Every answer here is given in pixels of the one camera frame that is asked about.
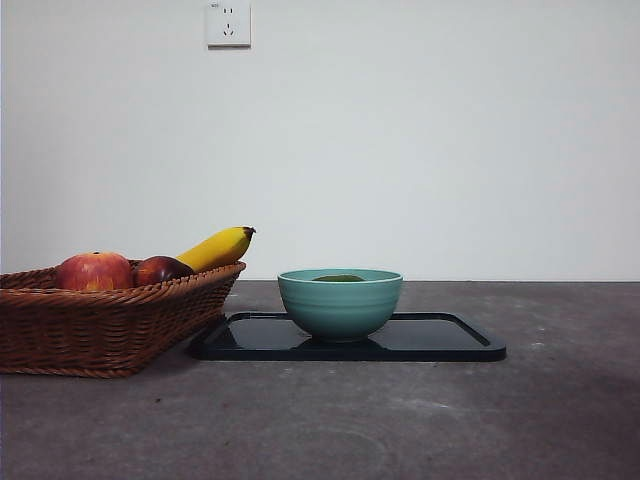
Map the teal ribbed bowl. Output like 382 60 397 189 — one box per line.
277 268 405 344

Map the yellow banana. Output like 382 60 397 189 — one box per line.
174 225 256 274

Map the dark rectangular tray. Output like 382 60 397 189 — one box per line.
189 311 507 362

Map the dark red plum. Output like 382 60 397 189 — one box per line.
132 255 195 288

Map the red yellow apple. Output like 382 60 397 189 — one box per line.
54 250 135 292

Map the brown wicker basket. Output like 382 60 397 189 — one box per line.
0 259 247 379

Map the white wall socket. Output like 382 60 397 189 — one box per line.
206 0 252 50

